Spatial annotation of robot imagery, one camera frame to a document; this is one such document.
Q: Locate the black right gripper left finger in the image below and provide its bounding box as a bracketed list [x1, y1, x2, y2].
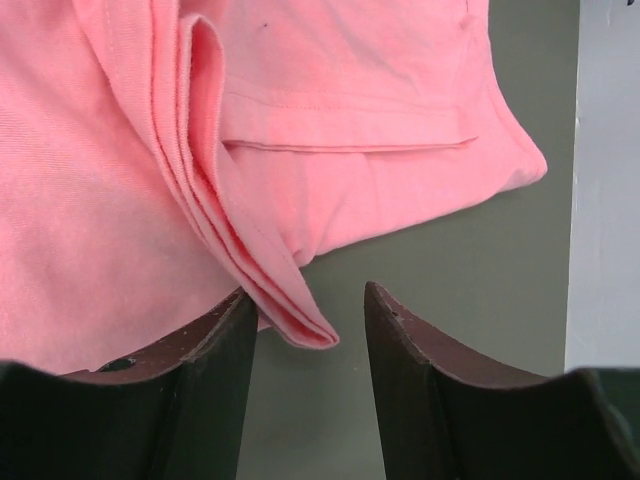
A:
[1, 290, 257, 479]

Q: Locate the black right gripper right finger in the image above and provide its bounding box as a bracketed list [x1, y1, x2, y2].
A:
[364, 282, 639, 479]

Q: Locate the pink t-shirt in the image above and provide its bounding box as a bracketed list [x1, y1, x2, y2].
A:
[1, 1, 547, 374]

